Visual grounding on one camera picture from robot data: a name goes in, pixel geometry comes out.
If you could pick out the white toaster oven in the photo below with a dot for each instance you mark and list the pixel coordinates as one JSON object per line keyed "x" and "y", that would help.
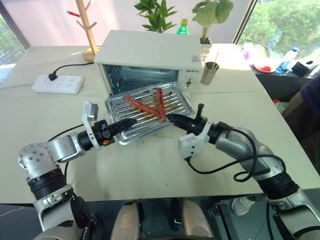
{"x": 150, "y": 47}

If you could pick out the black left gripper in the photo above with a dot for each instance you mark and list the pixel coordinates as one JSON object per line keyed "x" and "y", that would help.
{"x": 102, "y": 131}

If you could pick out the long grilled red sausage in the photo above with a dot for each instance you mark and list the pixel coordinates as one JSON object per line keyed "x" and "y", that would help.
{"x": 135, "y": 102}

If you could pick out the green plastic bottle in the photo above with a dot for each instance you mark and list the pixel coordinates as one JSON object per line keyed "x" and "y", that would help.
{"x": 183, "y": 28}

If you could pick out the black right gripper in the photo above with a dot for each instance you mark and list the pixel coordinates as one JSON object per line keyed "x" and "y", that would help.
{"x": 197, "y": 126}

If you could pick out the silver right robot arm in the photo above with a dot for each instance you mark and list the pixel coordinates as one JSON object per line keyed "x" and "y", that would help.
{"x": 237, "y": 142}

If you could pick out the red stick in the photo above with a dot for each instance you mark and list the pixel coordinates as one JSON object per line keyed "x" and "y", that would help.
{"x": 73, "y": 13}

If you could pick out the beige rounded robot leg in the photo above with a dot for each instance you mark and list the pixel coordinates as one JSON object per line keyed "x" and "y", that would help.
{"x": 195, "y": 220}
{"x": 126, "y": 220}

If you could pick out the white shoe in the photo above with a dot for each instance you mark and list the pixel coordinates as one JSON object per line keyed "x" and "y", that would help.
{"x": 241, "y": 205}

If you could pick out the green round-leaf plant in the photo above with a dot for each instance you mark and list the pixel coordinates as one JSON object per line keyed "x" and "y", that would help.
{"x": 212, "y": 12}

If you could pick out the person in dark clothing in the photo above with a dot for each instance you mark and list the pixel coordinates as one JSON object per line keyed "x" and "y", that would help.
{"x": 312, "y": 97}

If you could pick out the green narrow-leaf plant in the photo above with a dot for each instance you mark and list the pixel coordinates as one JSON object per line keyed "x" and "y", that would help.
{"x": 156, "y": 15}

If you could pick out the wooden mug tree stand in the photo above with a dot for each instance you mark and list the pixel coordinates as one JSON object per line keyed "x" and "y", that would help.
{"x": 88, "y": 32}

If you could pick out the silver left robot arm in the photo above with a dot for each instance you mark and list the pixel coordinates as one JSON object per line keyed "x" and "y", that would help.
{"x": 62, "y": 147}

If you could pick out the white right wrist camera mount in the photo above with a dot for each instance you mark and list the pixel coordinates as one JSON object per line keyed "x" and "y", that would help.
{"x": 192, "y": 143}

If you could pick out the black box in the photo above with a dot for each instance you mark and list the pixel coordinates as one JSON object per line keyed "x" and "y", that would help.
{"x": 303, "y": 68}

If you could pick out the white plant pot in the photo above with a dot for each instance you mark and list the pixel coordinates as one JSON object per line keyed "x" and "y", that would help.
{"x": 206, "y": 47}

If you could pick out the silver ribbed baking tray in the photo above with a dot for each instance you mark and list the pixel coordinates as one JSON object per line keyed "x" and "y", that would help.
{"x": 150, "y": 126}

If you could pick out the short grilled red sausage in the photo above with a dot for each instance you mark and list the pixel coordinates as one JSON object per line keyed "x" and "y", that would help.
{"x": 160, "y": 100}

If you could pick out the blue and white bottle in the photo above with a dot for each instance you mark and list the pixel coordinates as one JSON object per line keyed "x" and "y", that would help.
{"x": 287, "y": 60}

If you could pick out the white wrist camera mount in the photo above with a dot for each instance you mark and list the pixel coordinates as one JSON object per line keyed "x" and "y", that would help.
{"x": 192, "y": 143}
{"x": 88, "y": 125}

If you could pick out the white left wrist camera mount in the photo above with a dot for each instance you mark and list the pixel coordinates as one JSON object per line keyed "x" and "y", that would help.
{"x": 88, "y": 125}

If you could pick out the white power strip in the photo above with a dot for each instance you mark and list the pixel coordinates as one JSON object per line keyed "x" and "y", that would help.
{"x": 65, "y": 85}

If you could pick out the red food item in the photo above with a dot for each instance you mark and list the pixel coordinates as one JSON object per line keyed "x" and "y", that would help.
{"x": 265, "y": 68}

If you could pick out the pink plate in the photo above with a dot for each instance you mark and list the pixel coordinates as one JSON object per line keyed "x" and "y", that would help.
{"x": 257, "y": 68}

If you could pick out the wooden sticks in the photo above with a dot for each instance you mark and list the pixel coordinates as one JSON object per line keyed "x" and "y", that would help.
{"x": 215, "y": 60}

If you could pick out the stainless steel cup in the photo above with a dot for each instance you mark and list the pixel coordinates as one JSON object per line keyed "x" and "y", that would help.
{"x": 209, "y": 75}

